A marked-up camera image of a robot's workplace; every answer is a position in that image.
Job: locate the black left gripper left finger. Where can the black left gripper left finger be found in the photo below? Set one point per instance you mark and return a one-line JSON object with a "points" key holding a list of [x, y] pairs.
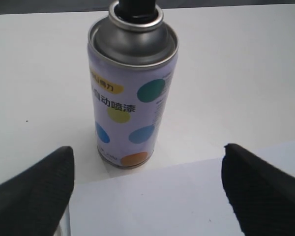
{"points": [[33, 202]]}

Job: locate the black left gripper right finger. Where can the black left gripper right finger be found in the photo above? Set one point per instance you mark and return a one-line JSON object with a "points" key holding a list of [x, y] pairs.
{"points": [[261, 195]]}

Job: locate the spray paint can with dots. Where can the spray paint can with dots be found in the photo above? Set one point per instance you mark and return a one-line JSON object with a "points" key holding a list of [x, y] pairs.
{"points": [[132, 55]]}

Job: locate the white paper stack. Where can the white paper stack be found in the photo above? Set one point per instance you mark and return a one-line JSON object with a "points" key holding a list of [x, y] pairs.
{"points": [[182, 197]]}

